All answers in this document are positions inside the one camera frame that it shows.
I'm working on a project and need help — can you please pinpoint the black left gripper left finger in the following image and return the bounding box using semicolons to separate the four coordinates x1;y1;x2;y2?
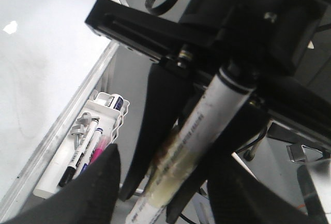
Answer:
6;144;121;223

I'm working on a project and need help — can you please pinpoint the white whiteboard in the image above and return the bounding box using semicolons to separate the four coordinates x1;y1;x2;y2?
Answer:
1;0;125;218

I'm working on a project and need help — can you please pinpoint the black capped white marker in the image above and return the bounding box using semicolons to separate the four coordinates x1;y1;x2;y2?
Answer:
58;118;99;187

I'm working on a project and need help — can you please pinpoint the grey metal hook bolt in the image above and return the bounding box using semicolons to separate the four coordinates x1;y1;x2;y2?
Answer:
70;112;92;150

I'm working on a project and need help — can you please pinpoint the pink highlighter marker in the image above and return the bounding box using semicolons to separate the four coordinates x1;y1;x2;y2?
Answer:
88;135;110;165

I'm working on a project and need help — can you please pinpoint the blue capped white marker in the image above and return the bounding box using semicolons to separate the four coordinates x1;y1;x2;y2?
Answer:
76;127;103;177

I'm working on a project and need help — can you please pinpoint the white marker tray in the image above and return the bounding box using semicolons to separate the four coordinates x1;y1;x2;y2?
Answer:
33;92;130;199

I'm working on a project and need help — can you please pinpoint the white black whiteboard marker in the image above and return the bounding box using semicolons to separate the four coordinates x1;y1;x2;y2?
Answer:
125;68;255;223

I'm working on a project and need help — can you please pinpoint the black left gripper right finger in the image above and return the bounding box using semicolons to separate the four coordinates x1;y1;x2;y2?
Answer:
207;156;327;223

